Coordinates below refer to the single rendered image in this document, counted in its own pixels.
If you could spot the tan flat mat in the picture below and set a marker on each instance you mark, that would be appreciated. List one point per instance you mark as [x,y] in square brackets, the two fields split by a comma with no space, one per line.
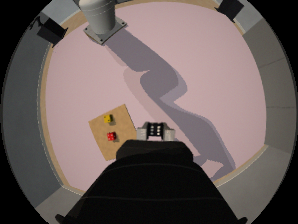
[122,125]

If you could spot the yellow die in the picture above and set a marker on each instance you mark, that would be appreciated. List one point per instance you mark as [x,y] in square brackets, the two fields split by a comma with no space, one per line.
[108,118]

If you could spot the red die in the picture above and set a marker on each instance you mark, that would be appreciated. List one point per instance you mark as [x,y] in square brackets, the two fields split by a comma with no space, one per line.
[111,136]

